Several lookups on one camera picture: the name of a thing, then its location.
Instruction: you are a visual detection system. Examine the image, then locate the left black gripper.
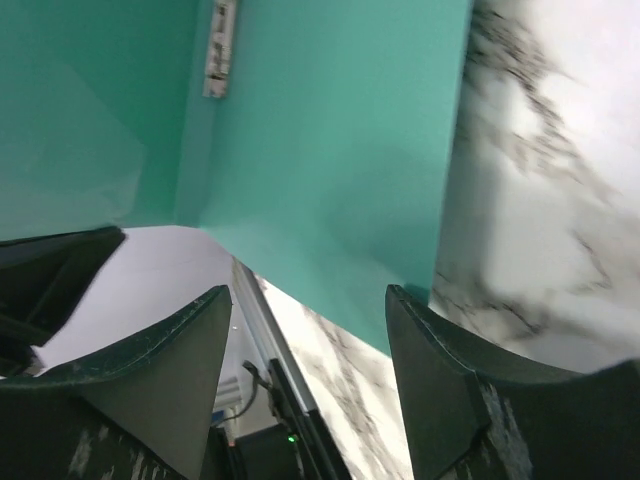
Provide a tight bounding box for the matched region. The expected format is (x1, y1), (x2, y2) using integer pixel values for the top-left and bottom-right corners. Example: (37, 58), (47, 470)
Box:
(1, 226), (125, 377)

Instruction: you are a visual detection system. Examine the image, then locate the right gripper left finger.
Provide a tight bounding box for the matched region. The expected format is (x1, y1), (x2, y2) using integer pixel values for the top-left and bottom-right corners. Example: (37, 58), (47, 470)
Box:
(1, 285), (232, 479)

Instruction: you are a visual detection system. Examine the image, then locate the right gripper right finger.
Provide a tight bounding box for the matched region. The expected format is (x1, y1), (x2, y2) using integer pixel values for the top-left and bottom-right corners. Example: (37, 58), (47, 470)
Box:
(385, 285), (639, 479)

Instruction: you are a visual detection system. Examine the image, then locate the teal green folder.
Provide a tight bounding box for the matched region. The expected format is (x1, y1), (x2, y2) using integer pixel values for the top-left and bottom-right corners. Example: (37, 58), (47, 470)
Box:
(1, 1), (472, 351)

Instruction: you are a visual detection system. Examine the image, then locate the silver folder clip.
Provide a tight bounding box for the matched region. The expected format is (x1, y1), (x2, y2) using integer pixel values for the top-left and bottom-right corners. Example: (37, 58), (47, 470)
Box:
(203, 0), (238, 98)

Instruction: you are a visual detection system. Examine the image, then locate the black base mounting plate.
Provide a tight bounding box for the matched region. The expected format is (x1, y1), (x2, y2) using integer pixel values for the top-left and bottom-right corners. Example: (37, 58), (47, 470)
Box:
(212, 359), (351, 480)

